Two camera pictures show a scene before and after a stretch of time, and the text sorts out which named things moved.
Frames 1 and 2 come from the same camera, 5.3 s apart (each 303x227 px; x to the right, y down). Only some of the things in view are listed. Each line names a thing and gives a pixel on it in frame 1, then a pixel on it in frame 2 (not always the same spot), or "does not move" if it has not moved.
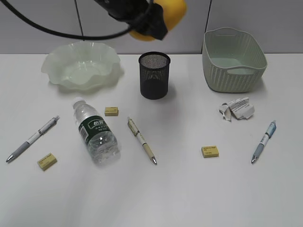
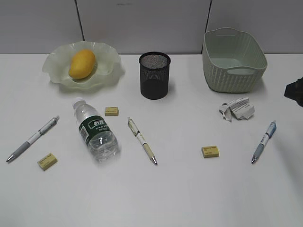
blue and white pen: x=269 y=132 does not move
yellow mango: x=174 y=12 -> x=82 y=64
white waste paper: x=240 y=108 does not move
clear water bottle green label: x=102 y=143 does not move
